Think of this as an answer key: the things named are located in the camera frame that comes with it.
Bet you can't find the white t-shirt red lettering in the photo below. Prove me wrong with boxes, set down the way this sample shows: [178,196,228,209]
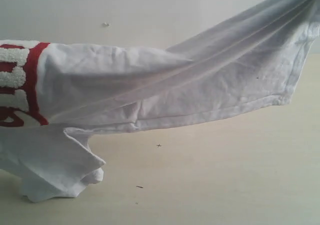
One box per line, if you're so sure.
[0,0,320,202]

